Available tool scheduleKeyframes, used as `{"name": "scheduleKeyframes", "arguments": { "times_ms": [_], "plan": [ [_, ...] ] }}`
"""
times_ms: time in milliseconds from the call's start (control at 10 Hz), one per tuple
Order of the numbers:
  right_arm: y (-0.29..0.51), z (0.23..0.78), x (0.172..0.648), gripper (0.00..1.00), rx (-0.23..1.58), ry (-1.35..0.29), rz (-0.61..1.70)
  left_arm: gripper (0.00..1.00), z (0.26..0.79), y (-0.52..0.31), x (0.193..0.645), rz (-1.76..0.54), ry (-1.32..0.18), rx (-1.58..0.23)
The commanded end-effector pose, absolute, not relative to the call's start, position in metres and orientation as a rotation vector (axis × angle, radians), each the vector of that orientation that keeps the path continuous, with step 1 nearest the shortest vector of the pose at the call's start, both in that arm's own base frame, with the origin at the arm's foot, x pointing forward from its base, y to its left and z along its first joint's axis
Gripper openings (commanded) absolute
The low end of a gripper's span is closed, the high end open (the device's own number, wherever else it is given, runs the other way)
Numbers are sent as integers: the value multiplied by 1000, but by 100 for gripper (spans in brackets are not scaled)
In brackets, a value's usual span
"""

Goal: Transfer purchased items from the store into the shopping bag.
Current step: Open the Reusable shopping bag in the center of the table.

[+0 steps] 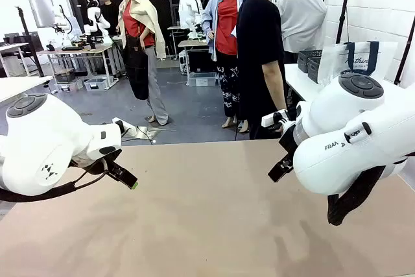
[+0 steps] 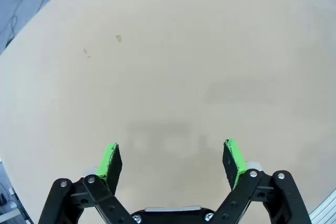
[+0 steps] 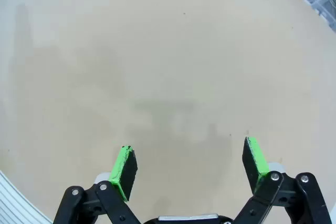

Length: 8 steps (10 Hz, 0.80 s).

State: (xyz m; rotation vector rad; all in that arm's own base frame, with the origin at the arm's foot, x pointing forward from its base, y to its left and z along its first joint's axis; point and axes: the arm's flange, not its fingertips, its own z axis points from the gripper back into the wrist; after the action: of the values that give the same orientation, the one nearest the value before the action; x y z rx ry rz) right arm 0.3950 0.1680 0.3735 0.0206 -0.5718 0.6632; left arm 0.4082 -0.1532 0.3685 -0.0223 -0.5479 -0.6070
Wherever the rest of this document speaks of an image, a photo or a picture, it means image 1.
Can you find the person in white shirt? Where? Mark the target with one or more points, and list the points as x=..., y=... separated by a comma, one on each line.
x=304, y=20

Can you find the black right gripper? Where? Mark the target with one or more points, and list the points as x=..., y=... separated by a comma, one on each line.
x=289, y=144

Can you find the small school desk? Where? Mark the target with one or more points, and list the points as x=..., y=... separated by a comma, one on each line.
x=194, y=43

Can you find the clear plastic storage bin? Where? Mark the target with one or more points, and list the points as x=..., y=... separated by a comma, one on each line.
x=95, y=84

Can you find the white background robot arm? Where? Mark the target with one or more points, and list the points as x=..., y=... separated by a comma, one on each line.
x=95, y=20
x=63, y=27

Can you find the person in black clothes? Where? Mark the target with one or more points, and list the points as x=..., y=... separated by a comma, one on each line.
x=108, y=14

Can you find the white side table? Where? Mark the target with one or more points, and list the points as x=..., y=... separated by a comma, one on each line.
x=298, y=82

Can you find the clear storage bin white lid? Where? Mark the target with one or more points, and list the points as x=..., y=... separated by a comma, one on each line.
x=201, y=79

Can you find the black tripod stand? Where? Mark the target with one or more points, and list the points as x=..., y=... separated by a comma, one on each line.
x=343, y=14

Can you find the person in black t-shirt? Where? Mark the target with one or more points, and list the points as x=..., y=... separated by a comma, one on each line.
x=256, y=46

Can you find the person's right forearm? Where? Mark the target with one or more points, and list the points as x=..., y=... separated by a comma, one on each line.
x=274, y=89

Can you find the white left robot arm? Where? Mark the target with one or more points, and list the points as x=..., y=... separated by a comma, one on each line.
x=42, y=140

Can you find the grey board panel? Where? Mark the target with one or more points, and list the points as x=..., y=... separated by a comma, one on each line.
x=42, y=9

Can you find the mannequin with blue shirt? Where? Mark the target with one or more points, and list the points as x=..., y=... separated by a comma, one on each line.
x=225, y=30

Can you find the wood-top background table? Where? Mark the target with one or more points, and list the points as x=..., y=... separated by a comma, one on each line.
x=81, y=49

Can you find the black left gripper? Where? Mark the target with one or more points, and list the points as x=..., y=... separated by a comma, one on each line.
x=94, y=164

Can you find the black stand with boom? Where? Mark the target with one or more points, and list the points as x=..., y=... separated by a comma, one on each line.
x=29, y=40

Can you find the metal floor base plate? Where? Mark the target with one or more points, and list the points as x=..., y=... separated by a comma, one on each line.
x=152, y=132

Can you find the black slanted pole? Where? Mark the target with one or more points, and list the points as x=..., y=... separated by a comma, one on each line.
x=405, y=50

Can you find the mannequin with cream jacket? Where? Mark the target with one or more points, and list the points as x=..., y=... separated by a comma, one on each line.
x=139, y=30

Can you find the figure in white shirt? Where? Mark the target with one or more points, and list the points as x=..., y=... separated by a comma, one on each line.
x=189, y=7

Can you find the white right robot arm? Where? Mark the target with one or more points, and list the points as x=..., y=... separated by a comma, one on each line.
x=350, y=134

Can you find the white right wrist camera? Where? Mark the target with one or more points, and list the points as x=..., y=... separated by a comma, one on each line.
x=269, y=120

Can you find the dark storage crate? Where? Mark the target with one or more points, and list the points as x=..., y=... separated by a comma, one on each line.
x=65, y=75

